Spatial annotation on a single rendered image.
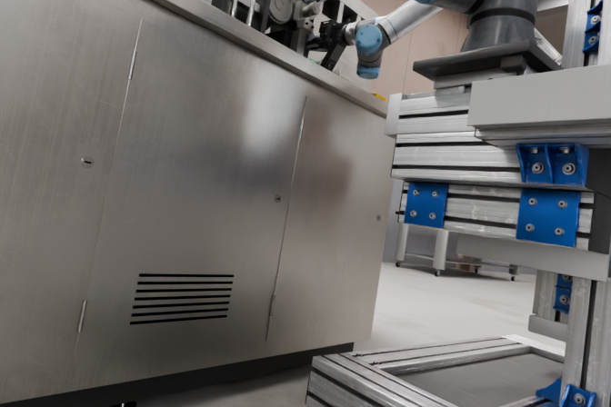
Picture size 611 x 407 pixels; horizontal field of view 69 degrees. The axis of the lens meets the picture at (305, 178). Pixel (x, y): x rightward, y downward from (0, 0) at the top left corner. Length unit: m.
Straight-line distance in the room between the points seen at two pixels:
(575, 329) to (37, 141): 0.99
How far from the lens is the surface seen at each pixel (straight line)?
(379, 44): 1.34
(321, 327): 1.42
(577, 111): 0.66
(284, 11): 1.62
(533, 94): 0.69
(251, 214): 1.12
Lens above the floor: 0.49
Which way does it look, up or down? 5 degrees up
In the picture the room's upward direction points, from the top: 9 degrees clockwise
